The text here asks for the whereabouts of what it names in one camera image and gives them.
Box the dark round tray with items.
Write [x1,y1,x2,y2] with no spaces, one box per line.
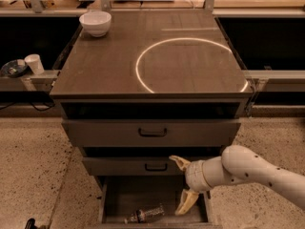
[1,59,28,78]

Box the black object bottom left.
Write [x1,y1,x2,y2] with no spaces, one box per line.
[25,219,38,229]

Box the top grey drawer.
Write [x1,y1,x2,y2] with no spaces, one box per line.
[62,119,240,147]

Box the middle grey drawer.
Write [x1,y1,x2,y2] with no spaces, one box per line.
[83,156,182,177]

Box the black cable on floor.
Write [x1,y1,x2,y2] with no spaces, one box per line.
[0,100,55,112]

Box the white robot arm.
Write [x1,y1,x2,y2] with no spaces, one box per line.
[170,145,305,216]

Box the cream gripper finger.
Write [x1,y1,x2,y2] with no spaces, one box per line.
[175,189,199,216]
[169,156,191,172]

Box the white ceramic bowl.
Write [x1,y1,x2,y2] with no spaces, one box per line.
[79,10,112,37]

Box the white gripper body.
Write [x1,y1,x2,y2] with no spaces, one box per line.
[185,160,212,193]

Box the clear plastic water bottle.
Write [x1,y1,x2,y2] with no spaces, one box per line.
[124,204,165,224]

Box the grey drawer cabinet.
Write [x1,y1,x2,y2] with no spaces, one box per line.
[49,9,255,229]

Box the grey drawer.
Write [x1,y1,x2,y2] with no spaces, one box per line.
[62,119,240,147]
[83,156,182,177]

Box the white paper cup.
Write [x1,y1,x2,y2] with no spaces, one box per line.
[25,54,45,74]

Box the bottom open drawer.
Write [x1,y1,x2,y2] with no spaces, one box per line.
[98,176,222,229]

